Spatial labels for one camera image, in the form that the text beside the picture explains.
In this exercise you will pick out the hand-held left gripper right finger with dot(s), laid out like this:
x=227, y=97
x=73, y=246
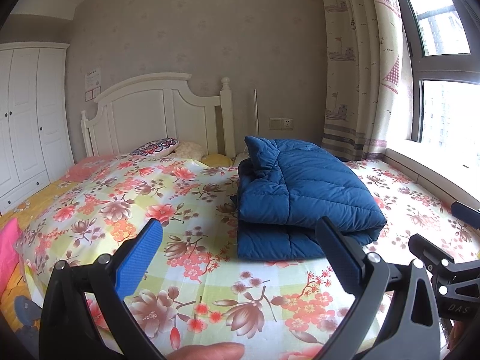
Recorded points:
x=337, y=251

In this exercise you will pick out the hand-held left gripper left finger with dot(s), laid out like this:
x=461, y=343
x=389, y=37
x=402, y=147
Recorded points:
x=141, y=260

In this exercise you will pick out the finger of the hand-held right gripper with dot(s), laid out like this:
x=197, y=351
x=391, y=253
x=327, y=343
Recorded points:
x=427, y=249
x=467, y=214

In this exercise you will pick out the blue quilted jacket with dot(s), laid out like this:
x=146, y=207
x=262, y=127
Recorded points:
x=311, y=187

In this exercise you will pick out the person's left hand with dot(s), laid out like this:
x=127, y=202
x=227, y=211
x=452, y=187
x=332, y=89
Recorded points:
x=210, y=352

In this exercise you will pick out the white window sill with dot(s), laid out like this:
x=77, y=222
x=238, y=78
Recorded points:
x=431, y=172

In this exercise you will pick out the floral quilt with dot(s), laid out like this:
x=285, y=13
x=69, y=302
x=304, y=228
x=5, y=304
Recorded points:
x=187, y=202

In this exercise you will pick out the window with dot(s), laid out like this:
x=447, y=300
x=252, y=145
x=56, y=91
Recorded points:
x=450, y=112

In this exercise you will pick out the patterned round cushion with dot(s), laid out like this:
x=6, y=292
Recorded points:
x=155, y=146

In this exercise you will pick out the yellow bed sheet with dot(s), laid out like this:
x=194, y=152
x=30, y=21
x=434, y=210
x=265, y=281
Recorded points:
x=37, y=198

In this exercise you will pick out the yellow pillow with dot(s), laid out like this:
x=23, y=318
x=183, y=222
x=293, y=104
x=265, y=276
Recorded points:
x=217, y=159

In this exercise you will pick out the pink pillow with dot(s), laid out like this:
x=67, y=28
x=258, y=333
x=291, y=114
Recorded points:
x=7, y=255

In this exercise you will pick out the white bed headboard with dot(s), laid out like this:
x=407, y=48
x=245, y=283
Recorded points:
x=150, y=108

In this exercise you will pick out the thin metal rod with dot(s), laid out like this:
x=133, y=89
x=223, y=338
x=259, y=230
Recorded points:
x=255, y=112

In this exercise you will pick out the printed curtain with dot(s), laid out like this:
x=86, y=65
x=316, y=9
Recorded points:
x=356, y=82

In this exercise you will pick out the white wardrobe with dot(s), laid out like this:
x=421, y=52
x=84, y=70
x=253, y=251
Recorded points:
x=30, y=120

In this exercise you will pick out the wall socket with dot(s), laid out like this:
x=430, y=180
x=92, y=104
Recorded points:
x=281, y=123

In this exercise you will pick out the paper wall notice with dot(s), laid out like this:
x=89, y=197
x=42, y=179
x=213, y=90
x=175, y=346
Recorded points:
x=93, y=82

